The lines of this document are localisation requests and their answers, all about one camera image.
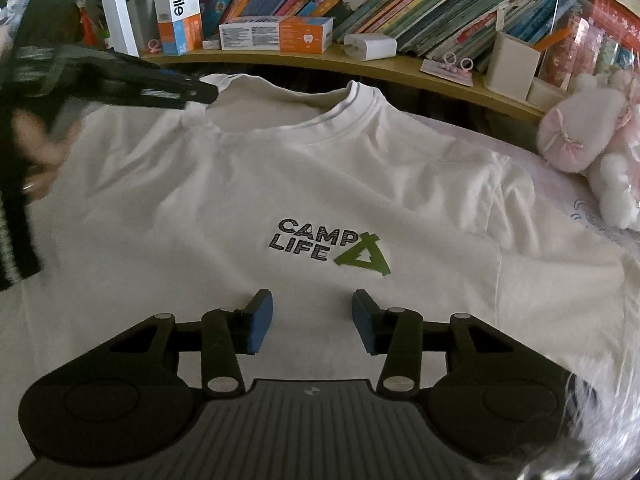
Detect white charger plug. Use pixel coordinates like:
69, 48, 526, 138
342, 33, 398, 62

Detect white printed t-shirt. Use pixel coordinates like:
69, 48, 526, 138
0, 74, 632, 456

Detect clear plastic film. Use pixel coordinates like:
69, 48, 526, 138
542, 350, 640, 480

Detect white square pen holder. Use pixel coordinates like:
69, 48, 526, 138
485, 31, 543, 102

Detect pink hair clip card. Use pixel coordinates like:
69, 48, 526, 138
420, 52, 475, 81

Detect person's left hand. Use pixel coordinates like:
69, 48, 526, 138
14, 107, 83, 198

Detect small white box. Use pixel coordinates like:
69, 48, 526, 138
526, 78, 563, 111

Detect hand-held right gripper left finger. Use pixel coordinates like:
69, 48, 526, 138
107, 287, 275, 397

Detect pink white plush toy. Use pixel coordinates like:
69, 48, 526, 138
537, 69, 640, 232

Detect white metal frame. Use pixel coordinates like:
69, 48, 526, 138
94, 0, 168, 58

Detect red patterned plastic bag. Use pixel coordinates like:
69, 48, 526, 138
539, 0, 640, 92

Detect tall white orange blue box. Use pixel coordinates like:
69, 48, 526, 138
151, 0, 205, 57

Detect wooden shelf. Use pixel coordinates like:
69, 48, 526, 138
140, 40, 548, 120

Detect flat white orange box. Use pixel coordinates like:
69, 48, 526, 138
218, 15, 334, 55

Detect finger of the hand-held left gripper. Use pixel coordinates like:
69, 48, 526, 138
106, 52, 220, 110

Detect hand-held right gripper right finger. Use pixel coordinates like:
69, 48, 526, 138
351, 288, 528, 395

